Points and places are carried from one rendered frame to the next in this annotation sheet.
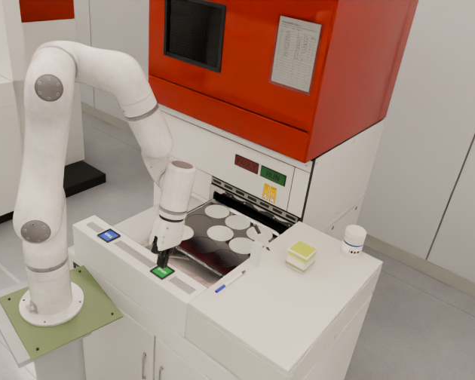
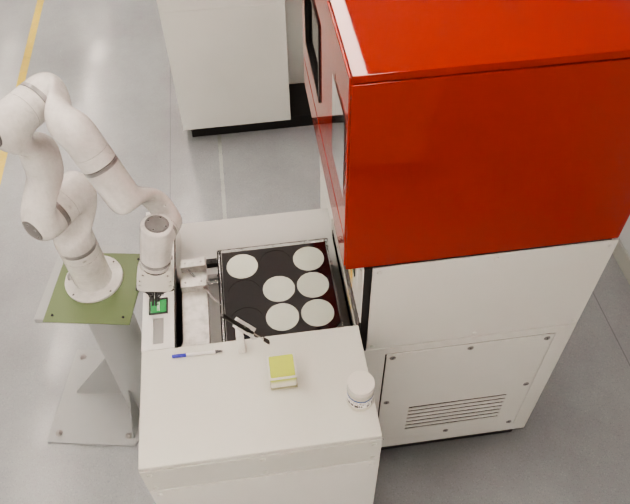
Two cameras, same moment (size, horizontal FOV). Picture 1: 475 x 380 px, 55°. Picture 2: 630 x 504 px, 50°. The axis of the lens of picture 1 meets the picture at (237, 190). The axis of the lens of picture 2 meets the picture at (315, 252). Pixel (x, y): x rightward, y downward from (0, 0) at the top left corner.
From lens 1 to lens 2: 1.37 m
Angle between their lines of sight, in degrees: 41
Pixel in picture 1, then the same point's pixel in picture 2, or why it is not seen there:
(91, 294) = (126, 288)
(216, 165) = not seen: hidden behind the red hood
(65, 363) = (101, 331)
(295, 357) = (158, 462)
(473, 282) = not seen: outside the picture
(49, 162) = (35, 181)
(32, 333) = (60, 299)
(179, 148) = not seen: hidden behind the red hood
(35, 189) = (29, 198)
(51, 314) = (82, 290)
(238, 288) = (196, 365)
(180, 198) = (147, 256)
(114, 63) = (53, 124)
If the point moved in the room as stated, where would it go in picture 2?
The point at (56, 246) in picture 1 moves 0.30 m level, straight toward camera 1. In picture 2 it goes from (71, 242) to (7, 320)
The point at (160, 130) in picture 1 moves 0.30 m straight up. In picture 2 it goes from (109, 192) to (73, 89)
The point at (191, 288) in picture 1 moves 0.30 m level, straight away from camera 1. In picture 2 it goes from (162, 338) to (237, 276)
